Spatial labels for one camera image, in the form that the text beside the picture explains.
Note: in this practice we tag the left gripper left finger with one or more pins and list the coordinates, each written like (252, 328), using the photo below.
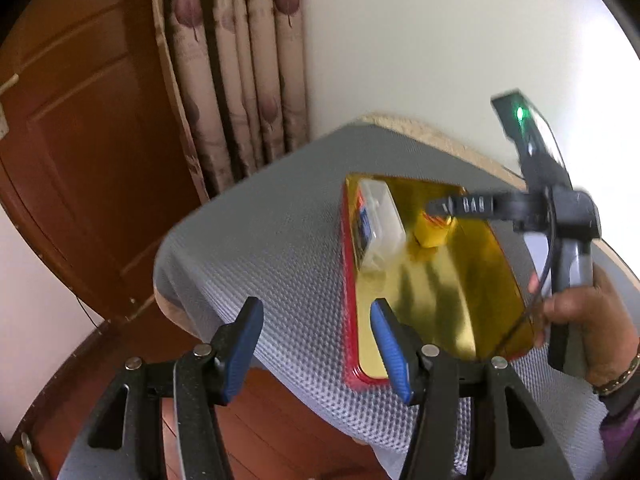
(123, 436)

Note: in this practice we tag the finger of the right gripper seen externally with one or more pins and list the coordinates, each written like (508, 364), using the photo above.
(480, 206)

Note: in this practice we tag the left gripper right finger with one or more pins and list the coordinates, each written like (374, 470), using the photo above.
(509, 437)

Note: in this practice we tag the clear plastic box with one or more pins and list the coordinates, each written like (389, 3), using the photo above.
(379, 235)

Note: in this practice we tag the person right hand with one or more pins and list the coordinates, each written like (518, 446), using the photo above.
(609, 336)

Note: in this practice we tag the gold red-rimmed tray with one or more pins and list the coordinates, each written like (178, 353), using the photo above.
(452, 281)

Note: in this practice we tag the grey honeycomb mat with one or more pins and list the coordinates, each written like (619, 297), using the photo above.
(276, 236)

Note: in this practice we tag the brown wooden door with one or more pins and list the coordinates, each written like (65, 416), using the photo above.
(92, 168)

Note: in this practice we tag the beige patterned curtain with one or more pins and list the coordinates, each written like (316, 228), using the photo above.
(235, 76)

